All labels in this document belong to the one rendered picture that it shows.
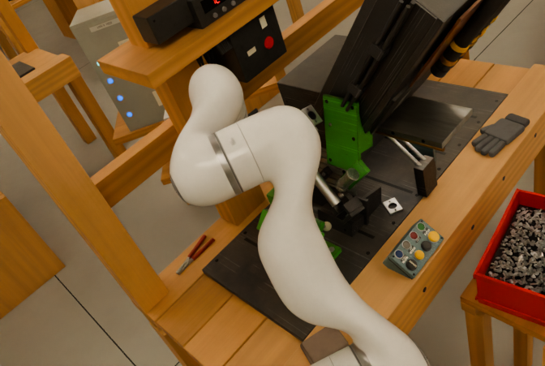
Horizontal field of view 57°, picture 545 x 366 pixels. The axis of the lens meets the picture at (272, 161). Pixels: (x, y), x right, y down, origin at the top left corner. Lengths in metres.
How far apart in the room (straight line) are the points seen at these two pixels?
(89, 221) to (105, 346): 1.57
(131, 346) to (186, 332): 1.31
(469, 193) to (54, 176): 1.10
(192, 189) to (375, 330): 0.33
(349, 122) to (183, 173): 0.71
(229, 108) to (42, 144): 0.56
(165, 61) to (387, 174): 0.80
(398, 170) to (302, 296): 0.97
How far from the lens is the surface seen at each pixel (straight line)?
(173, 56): 1.22
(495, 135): 1.70
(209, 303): 1.51
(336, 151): 1.42
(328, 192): 1.43
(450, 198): 1.54
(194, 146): 0.74
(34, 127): 1.23
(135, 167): 1.48
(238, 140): 0.72
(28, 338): 3.23
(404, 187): 1.59
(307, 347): 1.27
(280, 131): 0.72
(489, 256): 1.40
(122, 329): 2.87
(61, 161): 1.28
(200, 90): 0.81
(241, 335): 1.41
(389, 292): 1.35
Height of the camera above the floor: 1.99
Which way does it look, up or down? 37 degrees down
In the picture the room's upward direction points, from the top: 21 degrees counter-clockwise
